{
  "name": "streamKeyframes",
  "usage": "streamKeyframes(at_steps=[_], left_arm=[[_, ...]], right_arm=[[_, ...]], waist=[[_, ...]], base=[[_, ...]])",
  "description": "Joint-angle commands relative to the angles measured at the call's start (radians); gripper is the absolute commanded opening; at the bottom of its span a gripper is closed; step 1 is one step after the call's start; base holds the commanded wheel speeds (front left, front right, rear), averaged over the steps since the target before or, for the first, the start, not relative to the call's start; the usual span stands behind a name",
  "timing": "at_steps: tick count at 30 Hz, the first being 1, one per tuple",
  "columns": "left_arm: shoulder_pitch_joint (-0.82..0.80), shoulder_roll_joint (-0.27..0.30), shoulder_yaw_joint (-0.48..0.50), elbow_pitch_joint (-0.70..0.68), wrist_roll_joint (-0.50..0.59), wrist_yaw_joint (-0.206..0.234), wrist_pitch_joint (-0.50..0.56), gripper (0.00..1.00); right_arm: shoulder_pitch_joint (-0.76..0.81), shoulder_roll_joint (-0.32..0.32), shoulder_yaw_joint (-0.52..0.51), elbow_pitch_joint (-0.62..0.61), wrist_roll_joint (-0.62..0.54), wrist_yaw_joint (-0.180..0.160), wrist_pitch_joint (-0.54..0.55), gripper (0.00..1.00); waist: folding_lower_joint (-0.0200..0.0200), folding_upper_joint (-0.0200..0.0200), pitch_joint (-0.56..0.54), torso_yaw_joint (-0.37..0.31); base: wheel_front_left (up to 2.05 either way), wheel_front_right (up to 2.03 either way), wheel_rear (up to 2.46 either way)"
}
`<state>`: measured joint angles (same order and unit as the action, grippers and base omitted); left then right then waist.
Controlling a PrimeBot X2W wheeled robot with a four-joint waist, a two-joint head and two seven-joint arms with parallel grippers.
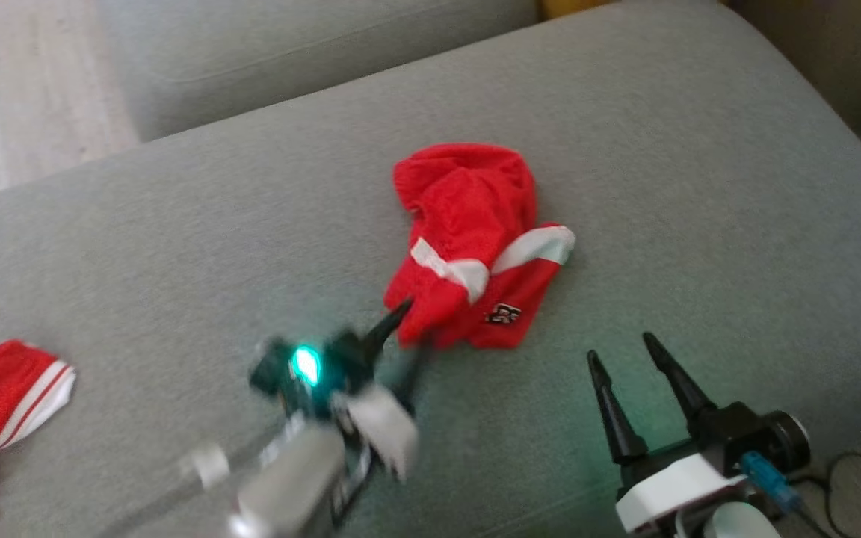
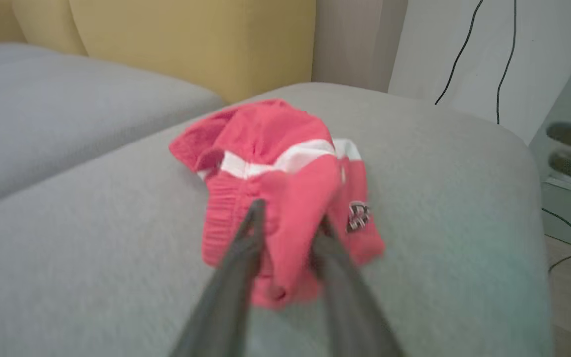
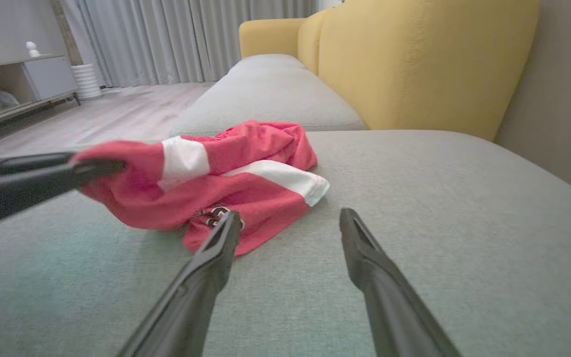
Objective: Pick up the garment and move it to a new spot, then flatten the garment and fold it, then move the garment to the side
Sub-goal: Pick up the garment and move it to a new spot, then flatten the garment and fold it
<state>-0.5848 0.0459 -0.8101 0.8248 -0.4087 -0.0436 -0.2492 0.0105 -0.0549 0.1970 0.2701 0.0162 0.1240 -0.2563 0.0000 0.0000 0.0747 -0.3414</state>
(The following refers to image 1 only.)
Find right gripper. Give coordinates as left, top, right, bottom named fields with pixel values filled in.
left=587, top=333, right=812, bottom=534

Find red shorts with white band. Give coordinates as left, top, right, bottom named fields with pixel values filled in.
left=383, top=143, right=577, bottom=350

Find large grey sofa seat cushion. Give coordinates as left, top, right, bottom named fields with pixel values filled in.
left=0, top=0, right=861, bottom=538

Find small grey sofa cushion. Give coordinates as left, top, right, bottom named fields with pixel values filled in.
left=98, top=0, right=540, bottom=143

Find blue cable connector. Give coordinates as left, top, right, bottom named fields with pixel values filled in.
left=741, top=451, right=803, bottom=514

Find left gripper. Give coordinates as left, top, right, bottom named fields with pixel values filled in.
left=250, top=299, right=431, bottom=481

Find yellow upholstered furniture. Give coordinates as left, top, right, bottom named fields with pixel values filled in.
left=539, top=0, right=618, bottom=22

